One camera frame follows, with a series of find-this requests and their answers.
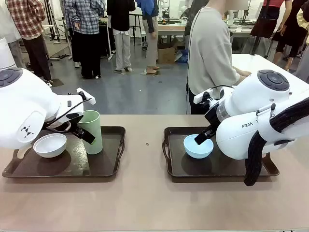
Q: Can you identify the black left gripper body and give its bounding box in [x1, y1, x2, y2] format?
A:
[63, 112, 85, 136]

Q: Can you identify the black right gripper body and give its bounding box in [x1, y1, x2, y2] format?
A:
[204, 104, 222, 133]

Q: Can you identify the light blue bowl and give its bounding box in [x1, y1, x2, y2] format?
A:
[183, 134, 214, 160]

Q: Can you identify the tall light green cup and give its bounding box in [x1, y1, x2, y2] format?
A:
[77, 110, 104, 155]

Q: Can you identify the white bowl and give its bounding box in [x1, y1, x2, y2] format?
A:
[33, 133, 68, 159]

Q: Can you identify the dark brown serving tray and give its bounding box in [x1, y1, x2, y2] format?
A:
[1, 126, 126, 178]
[162, 127, 280, 178]

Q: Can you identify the blue bag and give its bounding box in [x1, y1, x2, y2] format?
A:
[177, 49, 189, 64]

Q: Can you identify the person in light sweater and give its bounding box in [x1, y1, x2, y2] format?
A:
[187, 0, 244, 115]

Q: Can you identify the cardboard box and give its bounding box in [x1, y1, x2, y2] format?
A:
[157, 43, 178, 65]

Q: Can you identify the person in white trousers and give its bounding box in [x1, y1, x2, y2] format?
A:
[107, 0, 136, 73]

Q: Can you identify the black tripod stand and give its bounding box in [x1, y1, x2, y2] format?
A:
[45, 0, 73, 60]

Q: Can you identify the person in blue jacket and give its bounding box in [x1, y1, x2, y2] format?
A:
[135, 0, 161, 76]

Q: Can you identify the white rounded appliance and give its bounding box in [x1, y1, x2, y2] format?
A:
[0, 36, 16, 70]

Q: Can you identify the background workbench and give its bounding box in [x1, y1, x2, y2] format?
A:
[156, 20, 187, 45]

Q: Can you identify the person in blue plaid shirt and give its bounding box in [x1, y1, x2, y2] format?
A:
[63, 0, 107, 80]

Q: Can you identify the person in red top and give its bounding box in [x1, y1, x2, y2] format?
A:
[250, 0, 288, 40]

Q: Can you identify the person in red plaid shirt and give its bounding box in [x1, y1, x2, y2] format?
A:
[6, 0, 53, 87]

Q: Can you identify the person in black dress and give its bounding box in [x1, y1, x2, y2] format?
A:
[272, 0, 309, 71]

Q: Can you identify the person in white shirt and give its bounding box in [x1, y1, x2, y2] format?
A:
[0, 0, 23, 71]

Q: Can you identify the person in yellow top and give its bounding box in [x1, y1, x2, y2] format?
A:
[295, 7, 309, 83]

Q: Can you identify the thin black left camera cable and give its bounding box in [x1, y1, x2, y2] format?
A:
[45, 96, 93, 127]

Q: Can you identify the thin black camera cable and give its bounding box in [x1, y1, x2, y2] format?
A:
[45, 96, 93, 127]
[209, 85, 235, 97]

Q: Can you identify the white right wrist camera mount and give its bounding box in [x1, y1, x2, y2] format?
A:
[194, 87, 216, 105]

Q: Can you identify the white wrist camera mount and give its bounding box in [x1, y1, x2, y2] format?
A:
[194, 87, 216, 105]
[76, 87, 97, 105]

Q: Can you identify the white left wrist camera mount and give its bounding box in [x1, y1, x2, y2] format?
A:
[76, 87, 97, 105]

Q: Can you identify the thin black right camera cable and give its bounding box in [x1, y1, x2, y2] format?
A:
[209, 85, 235, 97]

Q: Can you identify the black sleeved right arm cable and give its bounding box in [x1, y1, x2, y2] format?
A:
[243, 98, 309, 187]

